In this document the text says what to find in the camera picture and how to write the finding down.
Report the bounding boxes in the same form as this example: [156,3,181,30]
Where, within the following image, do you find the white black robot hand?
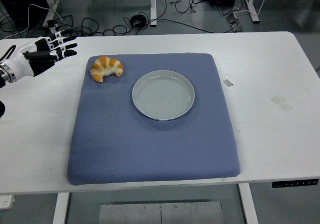
[0,25,78,82]

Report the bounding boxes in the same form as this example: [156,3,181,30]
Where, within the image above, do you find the golden croissant bread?
[89,55,124,83]

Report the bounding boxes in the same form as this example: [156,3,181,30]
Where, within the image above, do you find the round grey plate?
[131,70,196,121]

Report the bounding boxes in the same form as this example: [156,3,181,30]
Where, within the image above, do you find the grey metal plate with screws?
[98,201,223,224]

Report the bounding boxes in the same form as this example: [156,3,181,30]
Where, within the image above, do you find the white background desk leg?
[149,0,158,27]
[240,0,261,23]
[40,0,59,22]

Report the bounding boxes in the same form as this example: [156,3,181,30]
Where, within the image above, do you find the white power strip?
[0,194,15,210]

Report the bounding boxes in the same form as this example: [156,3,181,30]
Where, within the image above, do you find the blue quilted mat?
[66,53,242,187]

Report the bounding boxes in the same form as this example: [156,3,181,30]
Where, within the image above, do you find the white table leg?
[237,183,260,224]
[51,192,70,224]

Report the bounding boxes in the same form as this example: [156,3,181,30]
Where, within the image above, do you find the grey foot pedal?
[225,11,244,33]

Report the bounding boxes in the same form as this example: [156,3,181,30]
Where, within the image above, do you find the large grey tape strip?
[270,94,294,113]

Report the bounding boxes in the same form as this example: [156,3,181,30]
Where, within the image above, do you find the black table control panel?
[271,178,320,189]

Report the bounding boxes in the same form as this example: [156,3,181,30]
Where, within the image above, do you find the white floor cable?
[4,3,73,39]
[232,0,286,16]

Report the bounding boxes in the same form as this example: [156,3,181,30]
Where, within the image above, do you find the tangled black floor cables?
[56,15,137,37]

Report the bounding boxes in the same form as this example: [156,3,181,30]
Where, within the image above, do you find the coiled black cable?
[129,13,148,29]

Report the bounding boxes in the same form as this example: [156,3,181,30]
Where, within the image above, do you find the looped black floor cable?
[156,0,210,14]

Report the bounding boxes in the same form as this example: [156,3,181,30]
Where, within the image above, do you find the long black floor cable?
[146,18,235,34]

